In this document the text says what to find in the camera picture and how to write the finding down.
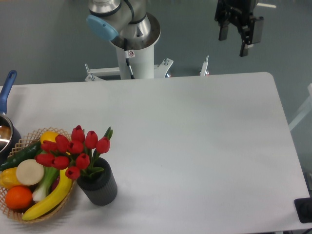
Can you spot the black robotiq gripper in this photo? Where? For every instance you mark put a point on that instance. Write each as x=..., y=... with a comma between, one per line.
x=240, y=14

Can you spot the red tulip bouquet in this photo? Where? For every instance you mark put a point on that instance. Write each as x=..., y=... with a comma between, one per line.
x=78, y=155

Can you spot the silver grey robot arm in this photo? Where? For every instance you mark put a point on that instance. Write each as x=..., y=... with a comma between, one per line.
x=128, y=25

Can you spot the dark grey ribbed vase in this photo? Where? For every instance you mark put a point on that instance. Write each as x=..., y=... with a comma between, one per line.
x=103, y=189

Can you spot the black device at table edge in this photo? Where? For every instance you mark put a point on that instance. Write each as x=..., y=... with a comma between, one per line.
x=304, y=209

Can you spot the yellow lemon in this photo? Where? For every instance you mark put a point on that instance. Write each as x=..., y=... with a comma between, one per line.
x=48, y=136

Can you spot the woven wicker basket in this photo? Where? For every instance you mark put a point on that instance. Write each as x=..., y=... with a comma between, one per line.
x=22, y=143

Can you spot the red apple in basket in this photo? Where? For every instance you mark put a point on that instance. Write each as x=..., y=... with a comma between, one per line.
x=55, y=184

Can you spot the green white leek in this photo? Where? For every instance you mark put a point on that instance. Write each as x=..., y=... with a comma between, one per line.
x=44, y=186

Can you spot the yellow banana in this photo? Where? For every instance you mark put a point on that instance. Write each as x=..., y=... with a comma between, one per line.
x=52, y=200

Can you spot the green cucumber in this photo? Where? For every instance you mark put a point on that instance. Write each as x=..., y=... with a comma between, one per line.
x=26, y=153

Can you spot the round beige radish slice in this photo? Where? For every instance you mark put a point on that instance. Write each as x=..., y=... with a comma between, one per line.
x=29, y=172

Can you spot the yellow bell pepper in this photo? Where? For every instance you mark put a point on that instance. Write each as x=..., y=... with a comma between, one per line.
x=8, y=178

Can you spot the orange fruit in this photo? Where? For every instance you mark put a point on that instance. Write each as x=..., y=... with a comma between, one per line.
x=18, y=197

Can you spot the white frame at right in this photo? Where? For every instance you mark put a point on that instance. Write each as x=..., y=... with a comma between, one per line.
x=304, y=109

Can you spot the blue handled saucepan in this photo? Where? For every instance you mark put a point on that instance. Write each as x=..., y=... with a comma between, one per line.
x=9, y=135

